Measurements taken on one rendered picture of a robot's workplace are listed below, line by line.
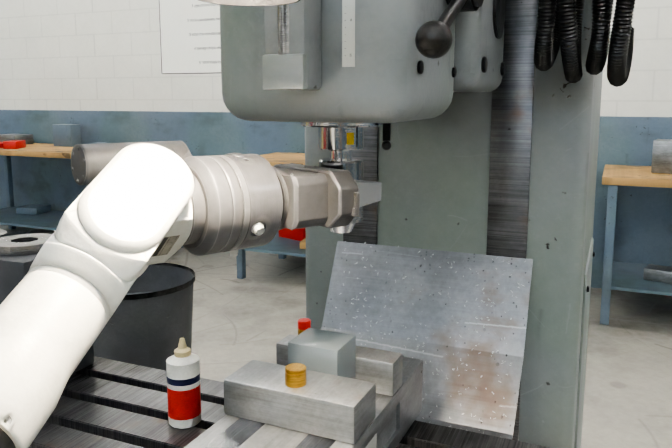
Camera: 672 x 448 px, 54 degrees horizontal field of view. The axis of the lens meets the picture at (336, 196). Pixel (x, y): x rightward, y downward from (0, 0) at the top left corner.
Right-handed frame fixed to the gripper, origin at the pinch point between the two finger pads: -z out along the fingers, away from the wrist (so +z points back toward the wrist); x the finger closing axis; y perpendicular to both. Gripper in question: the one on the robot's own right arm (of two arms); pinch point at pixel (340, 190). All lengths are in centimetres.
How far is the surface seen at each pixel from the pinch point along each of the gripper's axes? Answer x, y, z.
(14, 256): 43.0, 12.0, 20.8
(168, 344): 167, 82, -65
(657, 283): 104, 95, -351
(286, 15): -5.8, -16.4, 11.7
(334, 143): -1.3, -5.1, 2.1
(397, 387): -3.2, 22.7, -6.2
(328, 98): -6.1, -9.6, 7.2
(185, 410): 17.1, 28.1, 9.5
